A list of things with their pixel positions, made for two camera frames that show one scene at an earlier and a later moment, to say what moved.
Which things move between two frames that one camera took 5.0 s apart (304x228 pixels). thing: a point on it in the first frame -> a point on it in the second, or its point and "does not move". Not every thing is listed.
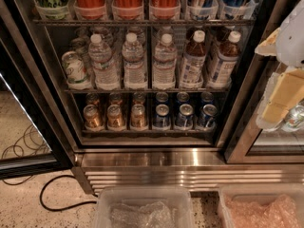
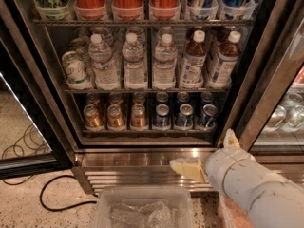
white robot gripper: [292, 45] -> [220, 167]
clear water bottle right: [164, 60] does not move
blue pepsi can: [185, 120] does not move
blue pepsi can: [161, 121] does not move
